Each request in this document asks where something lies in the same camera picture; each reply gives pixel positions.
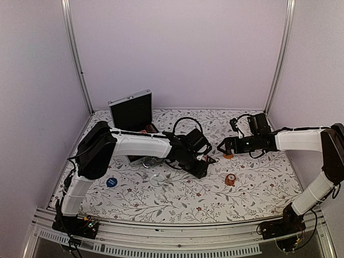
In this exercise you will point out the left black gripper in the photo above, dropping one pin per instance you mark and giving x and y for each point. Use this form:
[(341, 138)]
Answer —
[(200, 172)]

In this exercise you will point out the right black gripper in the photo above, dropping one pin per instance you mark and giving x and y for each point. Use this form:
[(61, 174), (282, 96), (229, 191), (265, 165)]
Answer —
[(236, 147)]

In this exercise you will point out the orange round button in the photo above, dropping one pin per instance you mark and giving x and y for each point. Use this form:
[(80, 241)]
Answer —
[(228, 156)]

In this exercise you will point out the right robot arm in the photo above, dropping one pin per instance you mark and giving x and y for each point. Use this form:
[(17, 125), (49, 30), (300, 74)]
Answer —
[(328, 141)]

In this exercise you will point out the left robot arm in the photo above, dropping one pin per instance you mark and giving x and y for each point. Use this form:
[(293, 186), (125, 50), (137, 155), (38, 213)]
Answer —
[(103, 142)]

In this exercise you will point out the black triangle marker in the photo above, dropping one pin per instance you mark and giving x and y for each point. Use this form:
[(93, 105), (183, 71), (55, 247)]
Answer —
[(210, 160)]

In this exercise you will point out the orange poker chip stack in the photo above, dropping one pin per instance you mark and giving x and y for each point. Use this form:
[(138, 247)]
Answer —
[(230, 180)]

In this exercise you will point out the clear round dealer button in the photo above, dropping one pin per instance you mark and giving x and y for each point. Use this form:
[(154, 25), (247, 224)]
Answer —
[(157, 180)]

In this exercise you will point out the poker chip row right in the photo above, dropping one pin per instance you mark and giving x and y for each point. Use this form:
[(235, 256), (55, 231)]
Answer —
[(151, 129)]

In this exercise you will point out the floral table mat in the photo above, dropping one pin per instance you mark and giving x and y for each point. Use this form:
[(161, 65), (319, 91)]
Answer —
[(264, 185)]

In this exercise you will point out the aluminium poker case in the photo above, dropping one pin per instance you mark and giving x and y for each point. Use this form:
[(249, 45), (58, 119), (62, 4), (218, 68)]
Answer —
[(132, 112)]

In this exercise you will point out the blue round button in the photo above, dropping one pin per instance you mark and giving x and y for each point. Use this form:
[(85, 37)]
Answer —
[(111, 182)]

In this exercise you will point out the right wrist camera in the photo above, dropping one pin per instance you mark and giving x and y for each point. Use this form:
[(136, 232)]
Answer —
[(258, 124)]

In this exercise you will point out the front aluminium rail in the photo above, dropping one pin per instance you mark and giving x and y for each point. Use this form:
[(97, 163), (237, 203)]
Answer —
[(119, 238)]

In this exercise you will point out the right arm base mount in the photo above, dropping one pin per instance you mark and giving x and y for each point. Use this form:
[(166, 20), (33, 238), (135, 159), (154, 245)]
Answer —
[(286, 228)]

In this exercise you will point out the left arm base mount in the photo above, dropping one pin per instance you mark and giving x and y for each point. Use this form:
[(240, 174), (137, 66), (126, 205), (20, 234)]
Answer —
[(86, 227)]

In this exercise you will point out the right aluminium frame post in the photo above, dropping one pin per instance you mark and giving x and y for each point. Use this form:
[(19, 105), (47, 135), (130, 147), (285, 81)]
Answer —
[(287, 27)]

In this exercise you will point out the aluminium frame post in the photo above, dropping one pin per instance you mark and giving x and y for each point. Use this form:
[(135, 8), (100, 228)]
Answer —
[(287, 27), (68, 21)]

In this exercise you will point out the left aluminium frame post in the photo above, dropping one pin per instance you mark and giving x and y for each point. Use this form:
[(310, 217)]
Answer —
[(68, 21)]

